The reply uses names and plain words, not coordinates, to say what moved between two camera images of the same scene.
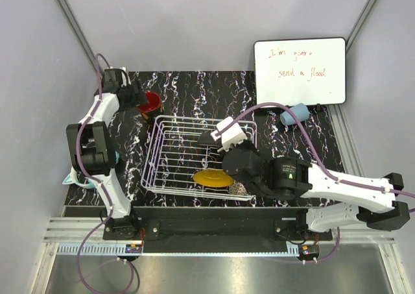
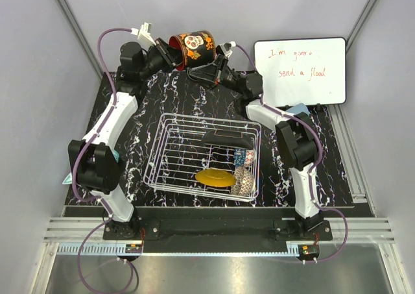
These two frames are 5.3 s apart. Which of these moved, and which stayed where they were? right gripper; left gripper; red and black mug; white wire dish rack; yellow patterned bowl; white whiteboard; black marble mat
Moved: red and black mug; right gripper; left gripper
Stayed: white whiteboard; black marble mat; yellow patterned bowl; white wire dish rack
